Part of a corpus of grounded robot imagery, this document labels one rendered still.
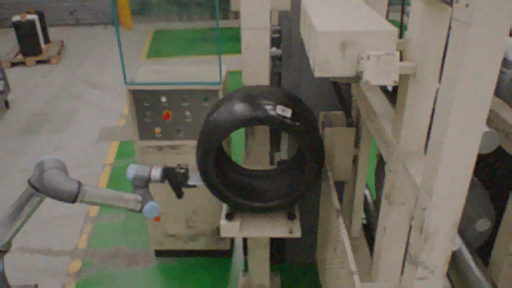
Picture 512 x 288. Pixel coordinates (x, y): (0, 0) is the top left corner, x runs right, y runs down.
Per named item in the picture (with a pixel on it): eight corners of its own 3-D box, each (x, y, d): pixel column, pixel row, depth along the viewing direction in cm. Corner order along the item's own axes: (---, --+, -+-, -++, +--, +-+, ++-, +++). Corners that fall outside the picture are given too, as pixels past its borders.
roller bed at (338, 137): (317, 161, 233) (320, 111, 219) (343, 161, 233) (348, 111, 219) (321, 180, 216) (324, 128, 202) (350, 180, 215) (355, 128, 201)
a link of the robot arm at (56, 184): (47, 178, 154) (166, 202, 184) (44, 165, 162) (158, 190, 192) (35, 206, 156) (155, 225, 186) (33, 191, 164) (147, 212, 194)
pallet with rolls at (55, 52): (19, 50, 795) (7, 7, 759) (65, 46, 815) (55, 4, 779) (4, 69, 693) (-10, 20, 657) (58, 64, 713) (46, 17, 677)
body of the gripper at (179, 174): (187, 173, 188) (160, 170, 187) (187, 189, 192) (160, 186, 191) (190, 164, 194) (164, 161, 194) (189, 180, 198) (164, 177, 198)
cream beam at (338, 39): (298, 33, 187) (299, -2, 180) (355, 32, 186) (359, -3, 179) (311, 78, 133) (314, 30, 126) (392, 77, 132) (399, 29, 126)
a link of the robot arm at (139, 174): (130, 176, 198) (130, 160, 194) (154, 179, 198) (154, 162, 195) (125, 184, 191) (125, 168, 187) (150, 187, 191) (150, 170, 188)
